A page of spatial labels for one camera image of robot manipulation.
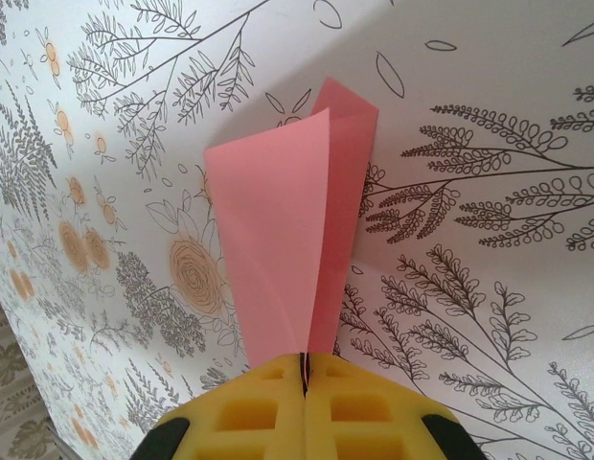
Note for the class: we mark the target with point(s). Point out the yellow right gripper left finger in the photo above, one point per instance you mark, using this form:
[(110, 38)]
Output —
[(239, 417)]

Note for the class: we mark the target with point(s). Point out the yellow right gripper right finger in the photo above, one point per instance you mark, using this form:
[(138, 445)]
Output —
[(373, 417)]

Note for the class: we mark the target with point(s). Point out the pink cloth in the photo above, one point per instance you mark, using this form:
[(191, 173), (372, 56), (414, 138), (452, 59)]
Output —
[(278, 215)]

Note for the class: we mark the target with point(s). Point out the floral patterned table cover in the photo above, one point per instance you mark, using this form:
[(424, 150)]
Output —
[(469, 144)]

